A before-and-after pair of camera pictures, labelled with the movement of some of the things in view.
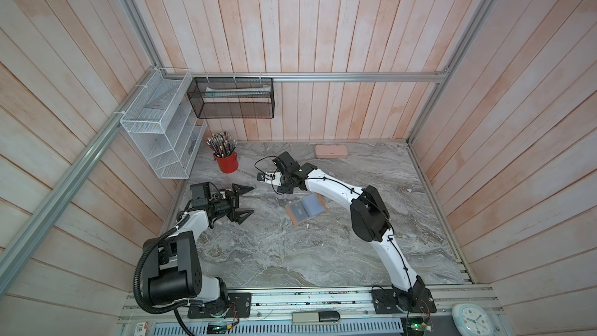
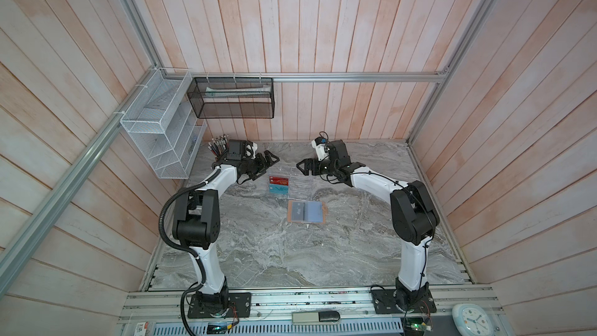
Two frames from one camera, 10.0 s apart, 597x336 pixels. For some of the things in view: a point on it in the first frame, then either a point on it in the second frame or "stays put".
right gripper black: (284, 190) → (308, 162)
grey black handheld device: (311, 317) stays put
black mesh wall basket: (232, 97) stays put
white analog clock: (472, 320) stays put
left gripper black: (233, 202) → (261, 169)
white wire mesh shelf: (165, 131) stays put
